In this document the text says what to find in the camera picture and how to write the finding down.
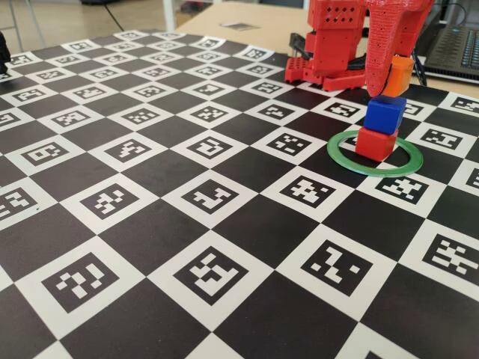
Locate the red cube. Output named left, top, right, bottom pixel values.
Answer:
left=355, top=126, right=399, bottom=162

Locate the black white marker checkerboard mat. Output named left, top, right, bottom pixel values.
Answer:
left=0, top=29, right=479, bottom=359

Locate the green flat ring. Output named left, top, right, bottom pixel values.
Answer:
left=326, top=131, right=424, bottom=179

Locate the dark laptop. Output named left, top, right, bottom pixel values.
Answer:
left=421, top=0, right=479, bottom=84

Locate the grey metal leg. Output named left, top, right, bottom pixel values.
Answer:
left=28, top=0, right=46, bottom=48
left=7, top=0, right=23, bottom=52

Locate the thin black cable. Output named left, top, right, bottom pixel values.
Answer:
left=411, top=48, right=428, bottom=86

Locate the short black base cable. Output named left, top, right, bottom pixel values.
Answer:
left=289, top=32, right=312, bottom=61

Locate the orange cube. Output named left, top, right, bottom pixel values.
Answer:
left=382, top=55, right=415, bottom=97

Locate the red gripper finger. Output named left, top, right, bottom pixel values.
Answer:
left=364, top=0, right=435, bottom=96

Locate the black floor cable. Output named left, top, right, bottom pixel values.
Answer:
left=103, top=3, right=125, bottom=31

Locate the black stand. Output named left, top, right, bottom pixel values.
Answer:
left=0, top=31, right=11, bottom=74

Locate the thick black plug cable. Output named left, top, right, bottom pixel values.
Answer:
left=347, top=55, right=370, bottom=72

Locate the small printed marker sheet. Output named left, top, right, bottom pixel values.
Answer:
left=219, top=22, right=260, bottom=31

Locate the white post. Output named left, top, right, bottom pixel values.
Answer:
left=163, top=0, right=177, bottom=33

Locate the blue cube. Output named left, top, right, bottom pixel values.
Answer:
left=363, top=95, right=408, bottom=135

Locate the red gripper finger with black pad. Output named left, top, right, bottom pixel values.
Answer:
left=394, top=5, right=430, bottom=60

